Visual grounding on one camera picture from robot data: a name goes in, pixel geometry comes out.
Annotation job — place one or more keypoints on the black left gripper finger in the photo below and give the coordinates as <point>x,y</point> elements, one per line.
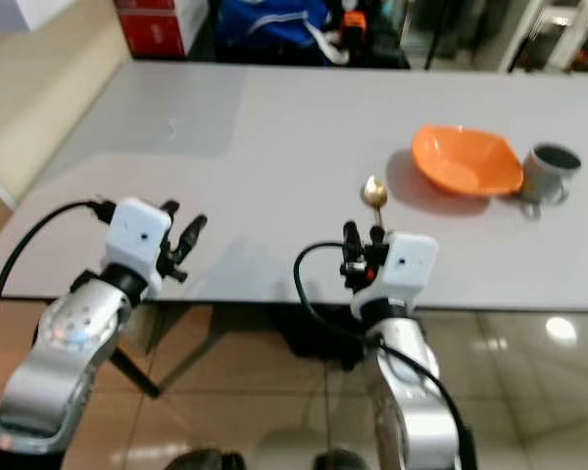
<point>169,209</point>
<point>192,240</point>

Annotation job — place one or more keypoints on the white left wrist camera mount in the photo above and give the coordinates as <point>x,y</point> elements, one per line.
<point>135,235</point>

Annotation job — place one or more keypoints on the orange and black device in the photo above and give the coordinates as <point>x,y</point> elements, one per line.
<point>353,29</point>

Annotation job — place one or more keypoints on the grey mug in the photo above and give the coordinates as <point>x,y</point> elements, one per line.
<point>549,176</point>

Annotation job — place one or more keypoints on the gold metal spoon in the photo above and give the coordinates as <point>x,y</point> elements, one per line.
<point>374,190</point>

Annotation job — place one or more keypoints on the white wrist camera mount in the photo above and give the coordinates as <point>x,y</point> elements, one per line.
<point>135,235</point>
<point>407,269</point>

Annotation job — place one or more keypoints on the white framed glass door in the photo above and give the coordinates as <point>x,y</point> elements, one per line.
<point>559,34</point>

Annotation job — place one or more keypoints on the dark robot foot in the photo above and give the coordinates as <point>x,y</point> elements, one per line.
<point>204,460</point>
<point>341,461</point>

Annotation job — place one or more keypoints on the orange plastic bowl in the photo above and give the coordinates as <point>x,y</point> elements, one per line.
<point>465,162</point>

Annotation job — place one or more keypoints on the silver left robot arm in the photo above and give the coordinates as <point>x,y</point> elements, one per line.
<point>54,352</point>

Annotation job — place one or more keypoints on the blue bag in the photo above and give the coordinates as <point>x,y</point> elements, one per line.
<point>269,24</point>

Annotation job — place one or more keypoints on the red and white box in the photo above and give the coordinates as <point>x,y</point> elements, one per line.
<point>152,27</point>

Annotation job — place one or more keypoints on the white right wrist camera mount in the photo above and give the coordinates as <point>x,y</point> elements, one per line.
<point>407,269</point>

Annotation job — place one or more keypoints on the dark robot right foot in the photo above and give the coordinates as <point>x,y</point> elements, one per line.
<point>341,461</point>

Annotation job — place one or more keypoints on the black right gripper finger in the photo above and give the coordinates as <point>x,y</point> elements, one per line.
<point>351,245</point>
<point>376,239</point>

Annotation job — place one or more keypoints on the black table frame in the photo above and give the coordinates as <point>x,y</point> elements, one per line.
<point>318,333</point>

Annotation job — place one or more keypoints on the white cabinet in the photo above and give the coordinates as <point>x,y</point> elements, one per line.
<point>49,10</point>

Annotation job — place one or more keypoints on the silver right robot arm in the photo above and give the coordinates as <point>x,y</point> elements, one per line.
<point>416,392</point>

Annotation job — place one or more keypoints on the dark robot left foot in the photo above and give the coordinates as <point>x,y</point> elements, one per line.
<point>204,460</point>

